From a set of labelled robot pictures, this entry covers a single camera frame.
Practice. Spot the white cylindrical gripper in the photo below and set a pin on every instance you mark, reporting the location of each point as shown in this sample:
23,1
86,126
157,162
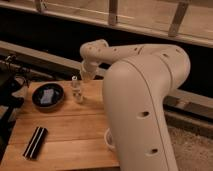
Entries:
88,70

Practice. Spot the small clear plastic bottle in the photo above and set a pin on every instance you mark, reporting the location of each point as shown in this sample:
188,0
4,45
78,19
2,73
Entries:
76,90

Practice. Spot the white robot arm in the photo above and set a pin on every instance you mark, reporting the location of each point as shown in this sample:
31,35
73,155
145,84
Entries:
138,79

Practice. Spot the blue sponge on plate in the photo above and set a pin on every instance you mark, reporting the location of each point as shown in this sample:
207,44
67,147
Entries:
47,96

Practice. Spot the black round plate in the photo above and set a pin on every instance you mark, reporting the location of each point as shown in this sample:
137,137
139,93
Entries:
57,97

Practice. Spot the white paper cup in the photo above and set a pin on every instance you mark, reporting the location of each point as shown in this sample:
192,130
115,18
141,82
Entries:
108,138

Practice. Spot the black tripod equipment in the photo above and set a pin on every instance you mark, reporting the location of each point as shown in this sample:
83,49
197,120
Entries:
10,82

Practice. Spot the black white striped box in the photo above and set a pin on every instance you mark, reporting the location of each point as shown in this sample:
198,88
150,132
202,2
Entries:
35,143

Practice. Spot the wooden railing frame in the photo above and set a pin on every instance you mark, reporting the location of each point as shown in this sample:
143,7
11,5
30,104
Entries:
188,21

